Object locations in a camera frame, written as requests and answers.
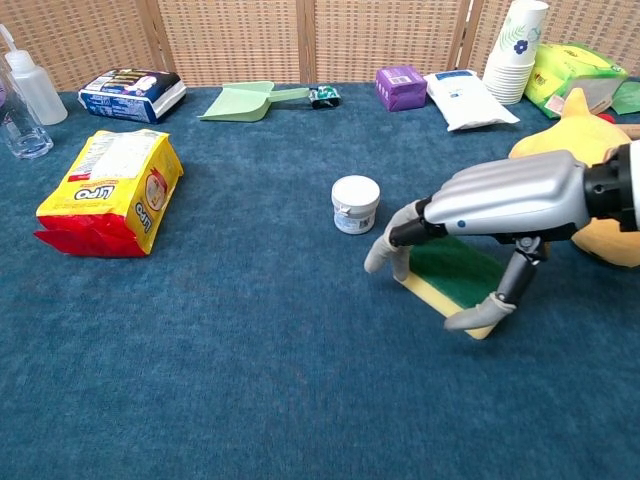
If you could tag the woven wooden folding screen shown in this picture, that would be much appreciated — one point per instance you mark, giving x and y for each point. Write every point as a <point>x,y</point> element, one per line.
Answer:
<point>235,40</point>

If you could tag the blue table cloth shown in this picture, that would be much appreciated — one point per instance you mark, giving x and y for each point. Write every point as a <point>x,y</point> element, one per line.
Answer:
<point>250,390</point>

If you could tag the green sachet packet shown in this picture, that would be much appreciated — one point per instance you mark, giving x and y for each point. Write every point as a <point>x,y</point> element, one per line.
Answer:
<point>627,97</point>

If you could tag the small red toy block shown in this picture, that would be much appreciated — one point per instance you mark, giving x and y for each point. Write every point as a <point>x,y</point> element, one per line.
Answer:
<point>607,118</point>

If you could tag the dark blue pad package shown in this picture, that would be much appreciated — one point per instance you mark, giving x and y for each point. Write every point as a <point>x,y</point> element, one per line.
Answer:
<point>130,97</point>

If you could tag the mint green dustpan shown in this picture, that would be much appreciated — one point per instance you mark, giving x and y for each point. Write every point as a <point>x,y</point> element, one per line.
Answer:
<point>240,102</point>

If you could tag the small green black clip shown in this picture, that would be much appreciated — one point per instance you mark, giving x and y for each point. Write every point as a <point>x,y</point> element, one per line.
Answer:
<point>325,96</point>

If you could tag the stack of paper cups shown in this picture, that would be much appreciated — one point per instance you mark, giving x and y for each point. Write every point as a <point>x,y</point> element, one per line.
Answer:
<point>515,55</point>

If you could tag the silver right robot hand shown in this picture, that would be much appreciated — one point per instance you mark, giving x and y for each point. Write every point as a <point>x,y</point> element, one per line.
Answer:
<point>510,195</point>

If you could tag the white squeeze bottle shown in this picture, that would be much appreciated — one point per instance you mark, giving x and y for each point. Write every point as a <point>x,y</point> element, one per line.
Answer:
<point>37,95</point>

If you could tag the green and yellow sponge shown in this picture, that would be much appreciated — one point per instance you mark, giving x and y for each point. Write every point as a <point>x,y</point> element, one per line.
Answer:
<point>460,270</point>

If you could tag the yellow red snack bag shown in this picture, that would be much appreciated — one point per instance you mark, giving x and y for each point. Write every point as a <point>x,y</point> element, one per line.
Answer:
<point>110,200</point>

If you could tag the small white jar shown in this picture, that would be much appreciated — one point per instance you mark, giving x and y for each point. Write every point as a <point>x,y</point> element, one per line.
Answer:
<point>356,200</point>

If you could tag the purple box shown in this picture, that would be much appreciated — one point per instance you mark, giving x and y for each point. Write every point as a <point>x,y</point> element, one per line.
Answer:
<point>400,87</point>

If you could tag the clear plastic water bottle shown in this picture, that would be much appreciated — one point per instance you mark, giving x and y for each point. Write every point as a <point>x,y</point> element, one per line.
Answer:
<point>22,130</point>

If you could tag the white wet wipes pack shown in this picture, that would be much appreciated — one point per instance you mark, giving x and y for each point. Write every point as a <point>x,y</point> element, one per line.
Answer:
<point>465,100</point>

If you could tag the yellow plush toy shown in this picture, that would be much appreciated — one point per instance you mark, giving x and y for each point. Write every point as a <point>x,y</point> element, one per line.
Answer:
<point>575,130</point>

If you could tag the green tissue box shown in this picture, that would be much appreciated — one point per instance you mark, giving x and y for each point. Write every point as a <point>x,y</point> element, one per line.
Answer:
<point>565,70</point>

